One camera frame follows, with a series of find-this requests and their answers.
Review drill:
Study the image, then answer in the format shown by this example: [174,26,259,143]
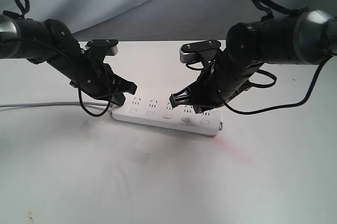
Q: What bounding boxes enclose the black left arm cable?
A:
[0,38,114,117]

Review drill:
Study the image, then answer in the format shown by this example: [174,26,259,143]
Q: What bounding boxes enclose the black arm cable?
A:
[186,55,337,116]
[0,38,114,117]

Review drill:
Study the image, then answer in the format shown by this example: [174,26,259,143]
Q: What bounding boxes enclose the grey power cable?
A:
[0,100,114,109]

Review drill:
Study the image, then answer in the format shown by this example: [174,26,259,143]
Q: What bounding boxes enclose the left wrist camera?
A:
[85,39,119,56]

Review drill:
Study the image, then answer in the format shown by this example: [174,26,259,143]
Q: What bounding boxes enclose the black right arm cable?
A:
[186,55,337,116]

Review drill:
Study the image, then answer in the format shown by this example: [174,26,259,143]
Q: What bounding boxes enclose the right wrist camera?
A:
[180,40,222,64]

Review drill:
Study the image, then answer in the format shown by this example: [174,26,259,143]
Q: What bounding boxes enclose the white five-outlet power strip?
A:
[111,96,223,137]

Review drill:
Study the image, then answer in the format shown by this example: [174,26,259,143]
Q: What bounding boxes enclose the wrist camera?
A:
[85,39,119,56]
[180,40,222,64]

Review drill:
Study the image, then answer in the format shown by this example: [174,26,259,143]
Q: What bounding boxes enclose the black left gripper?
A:
[47,48,137,106]

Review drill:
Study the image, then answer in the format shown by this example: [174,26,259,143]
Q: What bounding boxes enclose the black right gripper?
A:
[170,55,261,114]

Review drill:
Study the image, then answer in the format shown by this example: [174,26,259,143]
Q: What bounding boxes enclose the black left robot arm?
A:
[1,0,137,106]

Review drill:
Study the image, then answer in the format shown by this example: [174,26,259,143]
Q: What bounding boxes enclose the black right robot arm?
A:
[169,0,336,114]

